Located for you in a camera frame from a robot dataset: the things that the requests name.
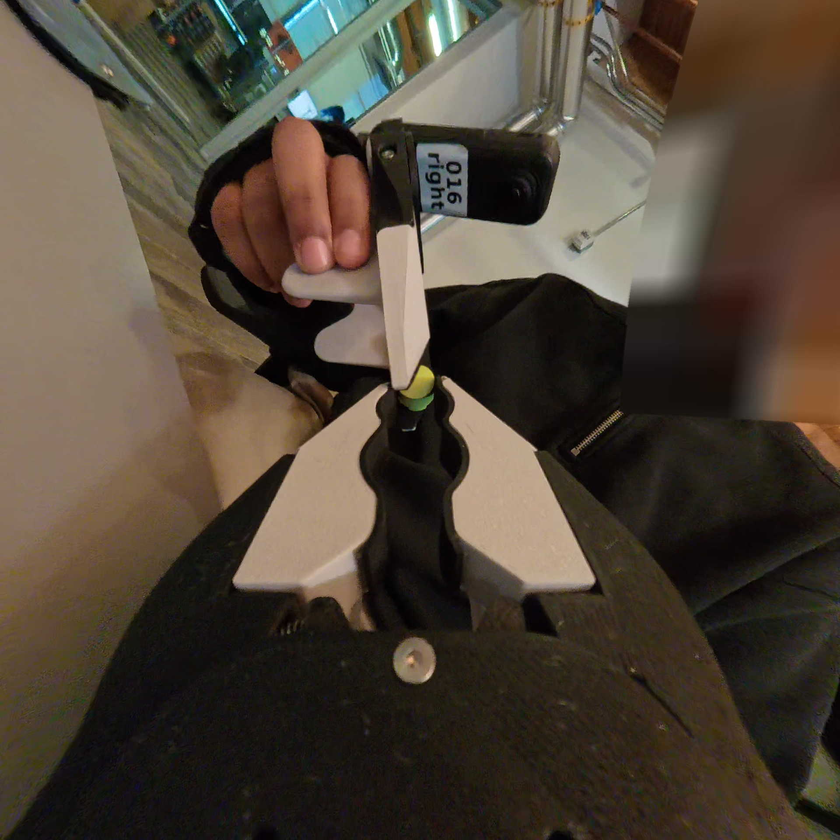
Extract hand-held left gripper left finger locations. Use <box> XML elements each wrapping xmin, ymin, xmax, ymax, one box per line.
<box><xmin>233</xmin><ymin>384</ymin><xmax>395</xmax><ymax>613</ymax></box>

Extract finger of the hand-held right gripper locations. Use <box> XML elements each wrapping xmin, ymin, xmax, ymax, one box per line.
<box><xmin>377</xmin><ymin>222</ymin><xmax>433</xmax><ymax>391</ymax></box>

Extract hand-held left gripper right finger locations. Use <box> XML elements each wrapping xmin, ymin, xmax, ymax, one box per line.
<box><xmin>436</xmin><ymin>377</ymin><xmax>597</xmax><ymax>622</ymax></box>

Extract lime round brick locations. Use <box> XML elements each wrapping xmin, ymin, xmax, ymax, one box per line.
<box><xmin>399</xmin><ymin>364</ymin><xmax>437</xmax><ymax>413</ymax></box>

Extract person's right hand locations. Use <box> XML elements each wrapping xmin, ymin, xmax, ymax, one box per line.
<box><xmin>210</xmin><ymin>115</ymin><xmax>373</xmax><ymax>309</ymax></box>

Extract person's beige trousers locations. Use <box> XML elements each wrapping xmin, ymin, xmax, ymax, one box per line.
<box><xmin>177</xmin><ymin>354</ymin><xmax>337</xmax><ymax>514</ymax></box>

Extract person's black clothed body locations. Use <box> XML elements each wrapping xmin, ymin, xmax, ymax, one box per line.
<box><xmin>259</xmin><ymin>272</ymin><xmax>840</xmax><ymax>815</ymax></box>

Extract white cable with plug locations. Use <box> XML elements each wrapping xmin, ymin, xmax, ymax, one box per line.
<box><xmin>567</xmin><ymin>200</ymin><xmax>649</xmax><ymax>255</ymax></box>

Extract silver metal duct pipes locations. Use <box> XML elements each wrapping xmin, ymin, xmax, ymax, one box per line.
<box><xmin>505</xmin><ymin>0</ymin><xmax>664</xmax><ymax>132</ymax></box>

